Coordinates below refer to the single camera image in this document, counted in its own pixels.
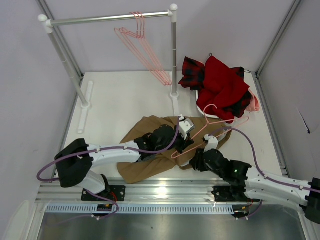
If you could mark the tan pleated skirt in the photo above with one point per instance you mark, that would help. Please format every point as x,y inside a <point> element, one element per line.
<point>136,172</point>

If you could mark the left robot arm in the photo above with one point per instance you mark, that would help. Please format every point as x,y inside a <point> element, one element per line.
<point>76,161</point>

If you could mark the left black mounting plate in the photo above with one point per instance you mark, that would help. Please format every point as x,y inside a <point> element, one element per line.
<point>115,193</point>

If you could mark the black mounting plate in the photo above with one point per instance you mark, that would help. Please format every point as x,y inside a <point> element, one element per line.
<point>225,193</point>
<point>115,193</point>

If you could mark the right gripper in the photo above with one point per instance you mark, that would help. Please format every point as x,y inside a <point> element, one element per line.
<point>199,158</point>

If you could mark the white laundry basket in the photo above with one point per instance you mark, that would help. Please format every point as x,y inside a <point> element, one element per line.
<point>228,122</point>

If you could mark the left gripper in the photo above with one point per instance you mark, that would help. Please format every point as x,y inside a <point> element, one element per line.
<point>185,142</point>

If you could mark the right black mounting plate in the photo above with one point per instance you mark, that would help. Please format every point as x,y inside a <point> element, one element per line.
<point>225,193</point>

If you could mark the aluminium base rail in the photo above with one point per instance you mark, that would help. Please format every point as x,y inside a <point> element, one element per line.
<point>165,191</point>

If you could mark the red black plaid garment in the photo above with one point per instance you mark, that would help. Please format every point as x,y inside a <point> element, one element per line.
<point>193,74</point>

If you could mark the pink garment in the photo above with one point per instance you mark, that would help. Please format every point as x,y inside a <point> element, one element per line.
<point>254,105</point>

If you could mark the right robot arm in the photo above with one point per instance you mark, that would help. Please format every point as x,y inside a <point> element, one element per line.
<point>246,182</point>

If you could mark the white slotted cable duct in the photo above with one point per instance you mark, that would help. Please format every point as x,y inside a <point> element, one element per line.
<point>121,208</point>

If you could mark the silver clothes rack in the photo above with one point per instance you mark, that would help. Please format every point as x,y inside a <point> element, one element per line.
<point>135,42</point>

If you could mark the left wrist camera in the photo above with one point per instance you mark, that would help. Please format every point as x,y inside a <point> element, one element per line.
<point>185,126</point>

